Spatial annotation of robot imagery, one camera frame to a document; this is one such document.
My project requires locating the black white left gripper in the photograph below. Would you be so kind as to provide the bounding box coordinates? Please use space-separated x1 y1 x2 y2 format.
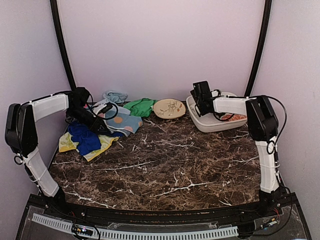
67 106 109 134

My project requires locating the orange bunny pattern towel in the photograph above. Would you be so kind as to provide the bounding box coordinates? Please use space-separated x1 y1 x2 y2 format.
220 113 247 122

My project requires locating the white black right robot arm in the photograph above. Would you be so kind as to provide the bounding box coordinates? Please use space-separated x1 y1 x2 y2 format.
190 90 282 217

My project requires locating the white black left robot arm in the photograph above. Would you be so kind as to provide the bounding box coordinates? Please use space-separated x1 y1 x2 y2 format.
5 87 112 218

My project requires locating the dark blue towel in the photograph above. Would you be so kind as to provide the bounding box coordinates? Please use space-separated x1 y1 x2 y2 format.
67 121 124 156

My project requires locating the light blue dotted towel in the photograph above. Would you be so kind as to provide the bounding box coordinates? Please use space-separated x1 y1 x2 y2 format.
86 99 143 137

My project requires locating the white plastic tub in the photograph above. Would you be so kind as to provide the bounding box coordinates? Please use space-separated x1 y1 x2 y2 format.
186 89 248 133

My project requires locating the light blue crumpled cloth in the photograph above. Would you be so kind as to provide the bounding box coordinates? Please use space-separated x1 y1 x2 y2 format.
103 91 128 104

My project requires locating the yellow white cloth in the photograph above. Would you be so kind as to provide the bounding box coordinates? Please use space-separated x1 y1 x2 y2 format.
58 132 119 162

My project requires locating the beige round embroidered cloth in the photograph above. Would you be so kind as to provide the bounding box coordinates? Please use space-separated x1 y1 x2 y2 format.
152 98 186 120

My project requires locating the green cloth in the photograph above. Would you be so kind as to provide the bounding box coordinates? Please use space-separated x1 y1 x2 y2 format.
123 98 157 118

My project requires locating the small green circuit board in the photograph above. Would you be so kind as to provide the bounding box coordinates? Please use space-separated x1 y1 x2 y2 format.
71 224 93 237

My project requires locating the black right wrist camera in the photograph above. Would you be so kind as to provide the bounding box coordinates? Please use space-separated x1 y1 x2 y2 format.
190 80 212 102

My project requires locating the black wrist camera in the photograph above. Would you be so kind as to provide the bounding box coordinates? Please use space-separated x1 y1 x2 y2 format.
190 80 212 102
68 87 90 107

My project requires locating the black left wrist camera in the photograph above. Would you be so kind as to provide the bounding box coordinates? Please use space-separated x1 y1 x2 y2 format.
68 87 90 107

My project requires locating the black right corner post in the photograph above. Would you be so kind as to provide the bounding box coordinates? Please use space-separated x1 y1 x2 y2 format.
244 0 273 97

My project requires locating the black corner post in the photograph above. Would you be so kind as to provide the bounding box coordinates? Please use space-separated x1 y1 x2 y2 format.
49 0 77 90
244 0 273 97

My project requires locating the black left corner post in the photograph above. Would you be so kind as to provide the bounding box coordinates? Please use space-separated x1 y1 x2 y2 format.
49 0 77 90

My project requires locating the white slotted cable duct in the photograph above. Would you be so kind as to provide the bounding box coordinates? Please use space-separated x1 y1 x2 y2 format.
31 213 239 240

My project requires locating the black table front rail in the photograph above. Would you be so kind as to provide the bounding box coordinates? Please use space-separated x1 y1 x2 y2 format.
37 200 276 225

